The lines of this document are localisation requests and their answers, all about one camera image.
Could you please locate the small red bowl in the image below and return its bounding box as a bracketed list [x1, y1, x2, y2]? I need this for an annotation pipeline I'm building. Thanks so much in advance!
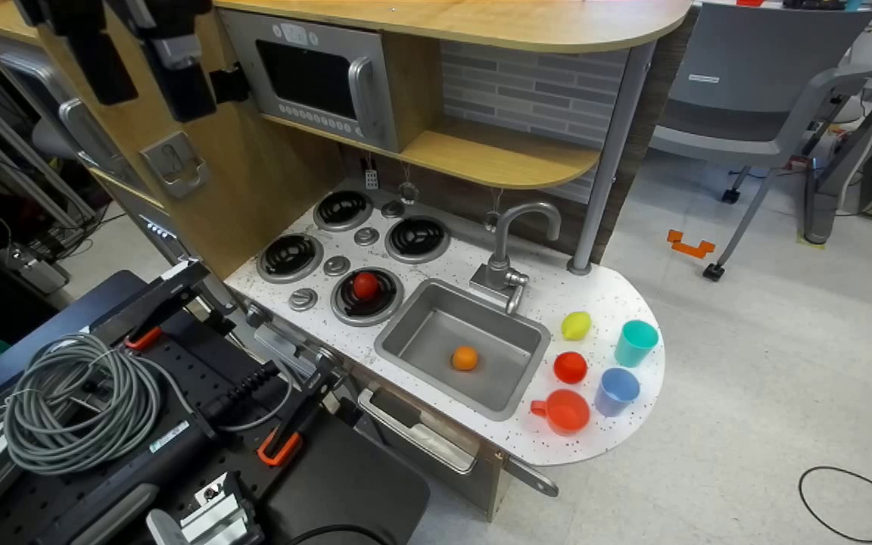
[554, 351, 589, 385]

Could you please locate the front right stove burner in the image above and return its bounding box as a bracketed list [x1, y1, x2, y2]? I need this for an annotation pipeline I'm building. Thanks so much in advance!
[331, 265, 404, 328]

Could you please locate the grey office chair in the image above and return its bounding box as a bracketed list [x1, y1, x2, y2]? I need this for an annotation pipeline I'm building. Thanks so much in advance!
[650, 2, 872, 283]

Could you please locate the yellow small cup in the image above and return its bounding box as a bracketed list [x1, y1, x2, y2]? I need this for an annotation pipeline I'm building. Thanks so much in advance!
[560, 313, 595, 343]

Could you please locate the teal plastic cup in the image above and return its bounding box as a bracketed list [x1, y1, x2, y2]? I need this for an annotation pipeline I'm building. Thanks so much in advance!
[614, 321, 661, 365]

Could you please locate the black wall-mounted box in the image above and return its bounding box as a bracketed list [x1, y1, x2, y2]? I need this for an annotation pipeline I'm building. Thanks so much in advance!
[208, 63, 252, 102]

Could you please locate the stove burner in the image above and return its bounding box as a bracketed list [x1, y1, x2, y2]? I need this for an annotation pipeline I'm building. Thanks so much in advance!
[386, 219, 453, 264]
[315, 190, 373, 232]
[257, 232, 321, 286]
[331, 265, 404, 328]

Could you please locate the orange bracket on floor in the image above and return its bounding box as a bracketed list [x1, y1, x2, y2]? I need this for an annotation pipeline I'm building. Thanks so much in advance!
[665, 230, 715, 261]

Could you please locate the blue plastic cup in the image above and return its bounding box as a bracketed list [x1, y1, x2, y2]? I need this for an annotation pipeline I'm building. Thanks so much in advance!
[595, 365, 641, 417]

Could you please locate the wooden toy kitchen shelf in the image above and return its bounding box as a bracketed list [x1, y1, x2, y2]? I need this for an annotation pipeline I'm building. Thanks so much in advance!
[243, 0, 692, 188]

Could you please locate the toy microwave oven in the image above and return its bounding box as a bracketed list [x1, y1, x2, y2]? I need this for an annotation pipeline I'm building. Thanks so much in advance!
[221, 8, 401, 147]

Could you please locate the grey toy faucet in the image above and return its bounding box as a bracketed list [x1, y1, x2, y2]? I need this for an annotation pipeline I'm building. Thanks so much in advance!
[470, 199, 563, 313]

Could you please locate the orange clamp handle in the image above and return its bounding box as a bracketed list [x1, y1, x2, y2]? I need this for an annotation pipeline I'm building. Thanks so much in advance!
[255, 368, 341, 472]

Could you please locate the coiled grey cable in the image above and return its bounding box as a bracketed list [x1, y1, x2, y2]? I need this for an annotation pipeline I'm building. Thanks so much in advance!
[0, 332, 164, 478]

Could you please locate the back right stove burner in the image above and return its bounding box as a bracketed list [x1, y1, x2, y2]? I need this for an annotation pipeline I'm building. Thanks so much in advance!
[386, 219, 453, 264]

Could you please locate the red ball on burner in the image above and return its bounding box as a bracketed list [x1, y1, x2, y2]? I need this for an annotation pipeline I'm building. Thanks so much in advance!
[351, 274, 380, 300]

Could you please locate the back left stove burner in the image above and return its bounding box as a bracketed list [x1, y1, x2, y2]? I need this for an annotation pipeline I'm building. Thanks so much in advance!
[315, 190, 373, 232]

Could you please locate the black floor cable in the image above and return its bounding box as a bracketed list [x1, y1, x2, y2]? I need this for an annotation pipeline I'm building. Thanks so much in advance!
[793, 463, 872, 545]

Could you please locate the front left stove burner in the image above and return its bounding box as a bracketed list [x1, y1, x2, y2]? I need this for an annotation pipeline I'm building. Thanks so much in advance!
[257, 232, 321, 286]

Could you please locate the grey toy sink basin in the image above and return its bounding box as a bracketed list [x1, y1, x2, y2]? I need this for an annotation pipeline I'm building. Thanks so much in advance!
[377, 279, 552, 422]

